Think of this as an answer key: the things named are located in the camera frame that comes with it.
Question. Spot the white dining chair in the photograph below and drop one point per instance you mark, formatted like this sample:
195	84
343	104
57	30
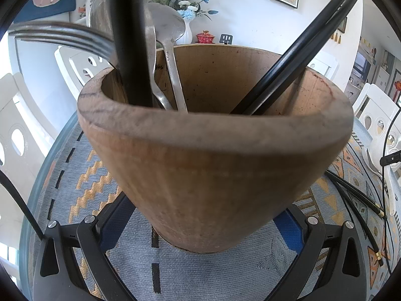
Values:
72	69
18	106
325	67
369	100

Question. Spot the black phone stand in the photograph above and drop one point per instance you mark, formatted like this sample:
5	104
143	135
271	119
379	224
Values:
226	38

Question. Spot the television screen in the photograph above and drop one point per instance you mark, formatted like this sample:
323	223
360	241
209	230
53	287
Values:
361	64

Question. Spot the blue and white flowers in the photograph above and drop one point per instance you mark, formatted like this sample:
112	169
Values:
194	6

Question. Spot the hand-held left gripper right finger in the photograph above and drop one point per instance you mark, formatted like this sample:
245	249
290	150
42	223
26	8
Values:
289	232

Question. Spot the row of wooden wall ornaments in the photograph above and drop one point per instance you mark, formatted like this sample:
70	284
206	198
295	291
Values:
339	38

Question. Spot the pile of black chopsticks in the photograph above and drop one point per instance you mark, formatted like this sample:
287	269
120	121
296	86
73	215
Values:
351	190

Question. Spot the red lidded teacup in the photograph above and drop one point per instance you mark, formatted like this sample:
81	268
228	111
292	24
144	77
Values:
205	37

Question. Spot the white refrigerator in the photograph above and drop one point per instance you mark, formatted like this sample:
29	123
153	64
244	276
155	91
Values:
31	59

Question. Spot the patterned woven table mat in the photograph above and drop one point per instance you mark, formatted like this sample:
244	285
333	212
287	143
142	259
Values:
203	272

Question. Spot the white magazine rack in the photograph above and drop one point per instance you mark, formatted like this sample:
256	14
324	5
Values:
84	6

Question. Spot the metal fork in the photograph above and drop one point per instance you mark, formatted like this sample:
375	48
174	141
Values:
62	37

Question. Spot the bamboo utensil holder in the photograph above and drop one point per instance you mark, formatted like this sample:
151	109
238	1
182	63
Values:
203	178

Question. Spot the white ribbed vase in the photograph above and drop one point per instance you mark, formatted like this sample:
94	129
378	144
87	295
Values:
187	33

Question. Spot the black gold-tipped chopstick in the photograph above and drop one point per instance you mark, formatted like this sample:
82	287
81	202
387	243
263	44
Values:
305	53
291	47
128	37

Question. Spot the tall glass vase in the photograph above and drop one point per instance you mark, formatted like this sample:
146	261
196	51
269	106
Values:
163	1

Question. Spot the blue refrigerator cover cloth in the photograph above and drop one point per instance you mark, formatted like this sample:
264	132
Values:
50	3

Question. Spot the white ceramic spoon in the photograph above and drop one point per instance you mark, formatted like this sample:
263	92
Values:
391	191

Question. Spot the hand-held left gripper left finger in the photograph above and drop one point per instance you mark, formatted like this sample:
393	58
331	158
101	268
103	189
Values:
117	222

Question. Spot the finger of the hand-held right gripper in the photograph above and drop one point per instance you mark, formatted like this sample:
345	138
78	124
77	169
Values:
391	160

